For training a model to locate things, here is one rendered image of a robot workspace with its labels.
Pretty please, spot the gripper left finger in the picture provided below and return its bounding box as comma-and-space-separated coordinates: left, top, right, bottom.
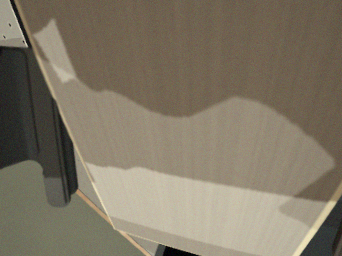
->
0, 46, 78, 207

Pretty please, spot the beige well plate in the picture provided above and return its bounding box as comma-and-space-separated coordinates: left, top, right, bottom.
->
14, 0, 342, 256

